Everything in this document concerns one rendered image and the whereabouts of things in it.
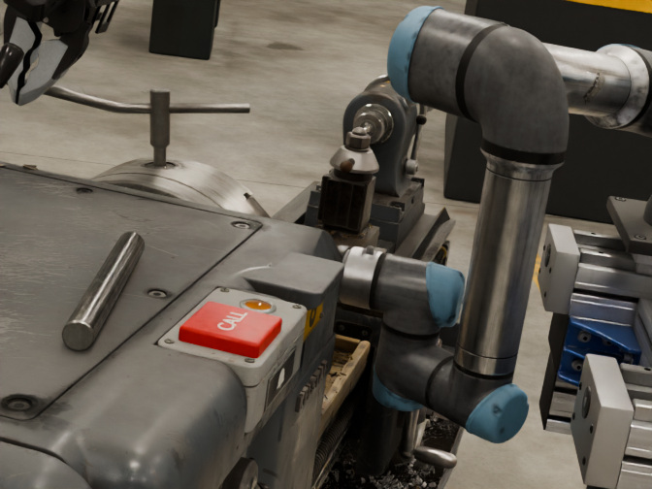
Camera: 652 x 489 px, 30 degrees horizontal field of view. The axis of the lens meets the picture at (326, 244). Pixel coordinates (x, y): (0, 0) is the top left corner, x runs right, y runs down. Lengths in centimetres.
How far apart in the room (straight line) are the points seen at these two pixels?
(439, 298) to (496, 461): 208
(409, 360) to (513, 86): 39
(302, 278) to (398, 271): 51
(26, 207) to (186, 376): 36
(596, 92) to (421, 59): 31
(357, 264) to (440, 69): 28
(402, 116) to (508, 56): 109
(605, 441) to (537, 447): 245
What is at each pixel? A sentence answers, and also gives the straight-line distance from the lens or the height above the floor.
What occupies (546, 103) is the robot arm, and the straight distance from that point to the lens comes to 137.
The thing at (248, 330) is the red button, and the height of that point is 127.
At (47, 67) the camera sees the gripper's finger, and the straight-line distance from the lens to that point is 131.
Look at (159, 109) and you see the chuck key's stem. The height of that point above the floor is 130.
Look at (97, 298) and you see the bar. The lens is 87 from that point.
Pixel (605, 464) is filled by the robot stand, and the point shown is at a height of 105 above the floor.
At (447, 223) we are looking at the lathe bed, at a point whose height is 84.
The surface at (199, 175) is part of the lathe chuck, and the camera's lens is 136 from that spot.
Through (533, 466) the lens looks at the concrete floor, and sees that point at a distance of 359.
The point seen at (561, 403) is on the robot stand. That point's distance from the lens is 178.
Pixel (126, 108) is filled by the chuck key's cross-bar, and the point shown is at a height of 130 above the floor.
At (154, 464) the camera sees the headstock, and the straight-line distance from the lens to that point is 73.
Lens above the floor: 160
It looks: 18 degrees down
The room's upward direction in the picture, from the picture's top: 8 degrees clockwise
